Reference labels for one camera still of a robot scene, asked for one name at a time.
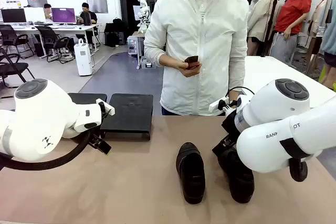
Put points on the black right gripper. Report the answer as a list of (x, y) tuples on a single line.
[(229, 125)]

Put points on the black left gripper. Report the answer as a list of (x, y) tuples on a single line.
[(101, 134)]

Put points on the black leather shoe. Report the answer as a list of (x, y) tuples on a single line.
[(191, 176), (241, 187)]

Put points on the dark red smartphone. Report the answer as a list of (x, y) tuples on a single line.
[(191, 59)]

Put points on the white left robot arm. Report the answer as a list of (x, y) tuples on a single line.
[(39, 119)]

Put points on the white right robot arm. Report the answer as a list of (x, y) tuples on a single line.
[(275, 142)]

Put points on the person's right forearm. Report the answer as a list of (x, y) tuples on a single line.
[(169, 60)]

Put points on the black shoe stand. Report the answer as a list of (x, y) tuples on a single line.
[(84, 97), (128, 113)]

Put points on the person's left hand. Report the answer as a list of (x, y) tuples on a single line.
[(233, 100)]

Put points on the person's right hand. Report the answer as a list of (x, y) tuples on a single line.
[(186, 70)]

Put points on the large white table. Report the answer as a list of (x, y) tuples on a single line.
[(265, 72)]

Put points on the white air purifier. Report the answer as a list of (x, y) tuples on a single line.
[(83, 61)]

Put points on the lit computer case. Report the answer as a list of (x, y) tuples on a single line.
[(132, 45)]

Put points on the black storage boxes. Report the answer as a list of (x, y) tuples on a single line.
[(114, 35)]

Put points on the small wooden top table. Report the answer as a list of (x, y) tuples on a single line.
[(137, 34)]

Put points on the black office chair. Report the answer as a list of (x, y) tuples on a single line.
[(11, 37), (48, 39), (11, 68)]

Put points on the long white office desk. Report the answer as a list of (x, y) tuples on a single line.
[(65, 28)]

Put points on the black backpack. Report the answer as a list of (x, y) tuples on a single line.
[(117, 22)]

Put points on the person in white jacket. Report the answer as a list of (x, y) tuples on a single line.
[(183, 24)]

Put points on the seated worker black shirt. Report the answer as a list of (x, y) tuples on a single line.
[(88, 16)]

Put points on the black tripod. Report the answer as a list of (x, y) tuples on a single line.
[(271, 22)]

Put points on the mannequin in beige coat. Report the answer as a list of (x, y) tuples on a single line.
[(262, 16)]

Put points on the monitor with purple screen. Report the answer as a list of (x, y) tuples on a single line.
[(63, 15)]

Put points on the seated office worker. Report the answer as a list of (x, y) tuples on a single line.
[(47, 11)]

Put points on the white backed computer monitor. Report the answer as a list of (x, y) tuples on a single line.
[(34, 14)]

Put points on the mannequin in red shirt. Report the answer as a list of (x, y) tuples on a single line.
[(292, 14)]

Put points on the blue grey hanging garment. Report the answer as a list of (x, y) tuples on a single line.
[(331, 35)]

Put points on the black computer monitor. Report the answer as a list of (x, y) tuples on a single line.
[(13, 15)]

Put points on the metal clothes rack pole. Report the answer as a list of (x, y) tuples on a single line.
[(325, 11)]

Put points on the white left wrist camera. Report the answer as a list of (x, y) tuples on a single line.
[(105, 107)]

